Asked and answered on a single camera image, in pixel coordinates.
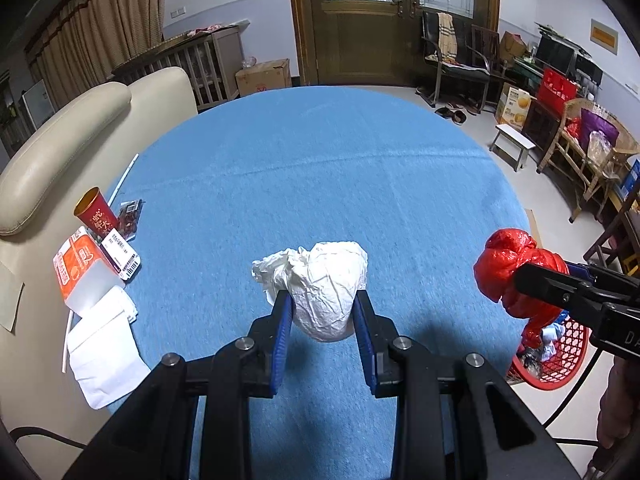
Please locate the beige curtain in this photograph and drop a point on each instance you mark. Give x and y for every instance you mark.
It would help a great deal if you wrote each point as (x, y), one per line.
(100, 20)

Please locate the clear plastic bag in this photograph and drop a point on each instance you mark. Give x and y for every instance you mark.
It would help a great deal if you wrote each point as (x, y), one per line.
(602, 147)

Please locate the white paper ball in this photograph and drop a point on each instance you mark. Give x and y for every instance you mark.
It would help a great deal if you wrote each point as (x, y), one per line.
(325, 285)

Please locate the brown wooden chair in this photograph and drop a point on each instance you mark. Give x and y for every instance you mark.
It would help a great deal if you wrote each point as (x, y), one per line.
(615, 240)

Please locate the red paper cup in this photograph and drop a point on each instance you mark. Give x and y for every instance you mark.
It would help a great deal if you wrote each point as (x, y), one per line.
(95, 212)

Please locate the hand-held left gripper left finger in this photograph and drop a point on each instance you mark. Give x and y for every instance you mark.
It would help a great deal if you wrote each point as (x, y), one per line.
(282, 340)

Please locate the wicker chair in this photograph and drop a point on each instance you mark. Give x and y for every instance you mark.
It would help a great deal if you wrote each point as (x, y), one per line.
(570, 140)

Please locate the dark snack wrapper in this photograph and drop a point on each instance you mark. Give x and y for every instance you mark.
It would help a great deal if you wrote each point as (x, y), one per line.
(131, 217)

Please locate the beige paper sheet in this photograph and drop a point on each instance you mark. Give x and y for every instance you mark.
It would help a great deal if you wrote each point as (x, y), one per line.
(10, 300)

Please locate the black metal chair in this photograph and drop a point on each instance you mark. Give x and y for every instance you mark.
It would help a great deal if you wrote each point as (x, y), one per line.
(460, 67)

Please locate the dark wooden side table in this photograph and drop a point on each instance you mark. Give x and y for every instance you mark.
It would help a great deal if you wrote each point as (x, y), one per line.
(542, 125)

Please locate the black monitor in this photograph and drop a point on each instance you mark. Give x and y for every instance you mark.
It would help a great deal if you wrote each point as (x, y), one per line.
(555, 52)

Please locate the white stool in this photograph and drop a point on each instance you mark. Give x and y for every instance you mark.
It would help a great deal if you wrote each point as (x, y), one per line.
(512, 135)

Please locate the small white labelled box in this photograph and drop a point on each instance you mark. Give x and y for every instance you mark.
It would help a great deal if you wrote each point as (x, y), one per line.
(120, 255)

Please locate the red plastic basket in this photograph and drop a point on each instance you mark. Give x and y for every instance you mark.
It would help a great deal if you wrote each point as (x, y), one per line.
(565, 365)

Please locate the blue tablecloth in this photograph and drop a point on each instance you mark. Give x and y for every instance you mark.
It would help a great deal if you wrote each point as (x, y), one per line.
(325, 185)

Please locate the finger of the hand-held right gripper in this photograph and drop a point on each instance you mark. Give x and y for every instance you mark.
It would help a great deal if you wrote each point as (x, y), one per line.
(582, 271)
(550, 287)

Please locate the person's right hand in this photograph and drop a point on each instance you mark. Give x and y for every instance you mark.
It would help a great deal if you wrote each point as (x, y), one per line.
(617, 400)

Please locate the pink cloth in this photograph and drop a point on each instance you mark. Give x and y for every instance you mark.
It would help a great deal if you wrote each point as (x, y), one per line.
(205, 30)

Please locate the dark wooden display cabinet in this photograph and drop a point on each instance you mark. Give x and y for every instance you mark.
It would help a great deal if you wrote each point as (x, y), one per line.
(7, 110)

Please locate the yellow wall notice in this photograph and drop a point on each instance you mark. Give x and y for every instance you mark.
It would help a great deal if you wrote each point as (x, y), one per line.
(604, 35)

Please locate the dark slipper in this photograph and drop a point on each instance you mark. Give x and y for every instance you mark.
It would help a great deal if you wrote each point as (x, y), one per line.
(459, 117)
(445, 110)

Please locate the white wall socket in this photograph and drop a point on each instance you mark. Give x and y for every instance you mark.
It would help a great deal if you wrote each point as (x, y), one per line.
(178, 12)

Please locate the beige leather sofa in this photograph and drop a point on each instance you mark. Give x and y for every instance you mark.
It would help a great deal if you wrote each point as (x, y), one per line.
(60, 145)

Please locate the wooden crib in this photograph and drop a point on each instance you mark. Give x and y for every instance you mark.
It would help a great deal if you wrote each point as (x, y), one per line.
(210, 70)

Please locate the red gift bag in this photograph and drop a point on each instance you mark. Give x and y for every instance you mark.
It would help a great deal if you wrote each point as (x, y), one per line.
(555, 87)

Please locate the wooden double door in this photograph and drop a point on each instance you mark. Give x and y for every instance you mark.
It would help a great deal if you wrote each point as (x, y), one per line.
(360, 45)

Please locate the orange white tissue pack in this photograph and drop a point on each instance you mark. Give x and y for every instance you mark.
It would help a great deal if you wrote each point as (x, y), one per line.
(75, 265)

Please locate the purple cushion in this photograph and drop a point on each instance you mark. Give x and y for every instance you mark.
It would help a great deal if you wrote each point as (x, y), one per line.
(597, 127)

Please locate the dark wooden armchair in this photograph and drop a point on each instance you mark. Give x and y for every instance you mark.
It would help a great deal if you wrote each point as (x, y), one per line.
(482, 45)

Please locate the striped scarf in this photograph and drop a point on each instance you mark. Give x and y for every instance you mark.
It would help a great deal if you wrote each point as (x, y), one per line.
(446, 35)

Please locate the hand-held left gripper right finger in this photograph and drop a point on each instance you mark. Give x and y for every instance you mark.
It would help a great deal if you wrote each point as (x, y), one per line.
(364, 345)

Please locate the red plastic bag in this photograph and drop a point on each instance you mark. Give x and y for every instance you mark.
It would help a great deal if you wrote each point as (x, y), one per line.
(505, 265)

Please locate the black plastic bag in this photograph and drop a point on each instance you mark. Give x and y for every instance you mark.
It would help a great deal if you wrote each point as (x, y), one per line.
(531, 362)

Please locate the yellow white carton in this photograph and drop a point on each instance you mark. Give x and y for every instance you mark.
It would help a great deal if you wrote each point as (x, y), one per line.
(515, 105)

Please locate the white standing appliance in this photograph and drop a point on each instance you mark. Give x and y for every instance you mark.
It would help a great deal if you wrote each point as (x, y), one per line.
(37, 105)

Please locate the white folded tissue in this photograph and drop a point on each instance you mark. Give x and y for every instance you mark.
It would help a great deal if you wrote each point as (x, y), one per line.
(112, 305)

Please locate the open brown cardboard box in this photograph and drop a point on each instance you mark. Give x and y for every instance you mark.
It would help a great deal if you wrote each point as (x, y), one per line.
(512, 45)

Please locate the white paper sheet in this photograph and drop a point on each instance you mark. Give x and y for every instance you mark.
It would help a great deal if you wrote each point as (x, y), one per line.
(100, 365)

